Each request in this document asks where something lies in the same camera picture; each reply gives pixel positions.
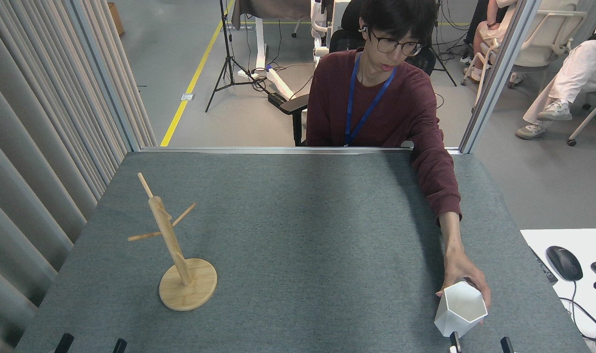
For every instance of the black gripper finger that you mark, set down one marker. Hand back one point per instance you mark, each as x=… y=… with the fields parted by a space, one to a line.
x=119 y=346
x=454 y=340
x=507 y=345
x=64 y=344

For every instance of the white hexagonal cup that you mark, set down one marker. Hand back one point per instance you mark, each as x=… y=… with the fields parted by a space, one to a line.
x=457 y=314

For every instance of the wooden cup rack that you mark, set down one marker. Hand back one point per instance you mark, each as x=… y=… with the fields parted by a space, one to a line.
x=169 y=235

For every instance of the person's hand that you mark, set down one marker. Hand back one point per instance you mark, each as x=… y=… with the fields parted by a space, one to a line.
x=462 y=267

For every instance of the black flat bar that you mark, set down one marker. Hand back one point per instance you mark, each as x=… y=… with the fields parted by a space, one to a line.
x=544 y=267

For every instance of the black computer mouse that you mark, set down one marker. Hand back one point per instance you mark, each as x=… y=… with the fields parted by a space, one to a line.
x=563 y=262

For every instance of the white side table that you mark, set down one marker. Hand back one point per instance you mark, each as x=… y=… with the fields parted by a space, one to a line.
x=587 y=240

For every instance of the beige curtain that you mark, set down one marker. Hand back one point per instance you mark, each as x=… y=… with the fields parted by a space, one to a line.
x=33 y=147

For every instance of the white chair with castors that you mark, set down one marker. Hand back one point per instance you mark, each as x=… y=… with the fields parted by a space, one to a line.
x=589 y=115

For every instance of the metal floor plate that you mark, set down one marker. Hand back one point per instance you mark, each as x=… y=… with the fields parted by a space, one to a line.
x=187 y=97

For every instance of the black office chair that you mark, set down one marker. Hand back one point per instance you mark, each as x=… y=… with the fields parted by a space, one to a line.
x=298 y=105

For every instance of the seated person in white trousers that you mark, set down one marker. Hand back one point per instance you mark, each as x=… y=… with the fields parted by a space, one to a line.
x=577 y=68

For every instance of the black power strip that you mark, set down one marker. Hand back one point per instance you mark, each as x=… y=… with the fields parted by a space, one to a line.
x=277 y=99

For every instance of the thin black tripod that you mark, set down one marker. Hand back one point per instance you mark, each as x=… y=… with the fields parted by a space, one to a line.
x=437 y=44

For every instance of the black-framed eyeglasses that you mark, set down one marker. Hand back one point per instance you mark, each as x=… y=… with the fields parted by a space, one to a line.
x=396 y=46

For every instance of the white mesh chair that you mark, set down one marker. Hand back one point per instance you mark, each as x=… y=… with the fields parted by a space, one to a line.
x=548 y=39

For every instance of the seated person in tan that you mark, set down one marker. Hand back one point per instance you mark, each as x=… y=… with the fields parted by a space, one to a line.
x=490 y=30

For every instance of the cardboard box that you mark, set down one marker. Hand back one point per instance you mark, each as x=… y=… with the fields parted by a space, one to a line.
x=116 y=18

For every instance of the white stand on wheels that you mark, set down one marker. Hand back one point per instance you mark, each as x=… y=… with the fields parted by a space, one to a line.
x=322 y=34

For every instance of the silver table rail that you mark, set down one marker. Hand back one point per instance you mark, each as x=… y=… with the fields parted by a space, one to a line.
x=278 y=149

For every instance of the silver post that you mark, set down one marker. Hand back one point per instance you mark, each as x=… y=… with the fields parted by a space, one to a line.
x=499 y=78
x=104 y=78

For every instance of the white desk frame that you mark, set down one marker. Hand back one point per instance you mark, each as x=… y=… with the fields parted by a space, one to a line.
x=261 y=44

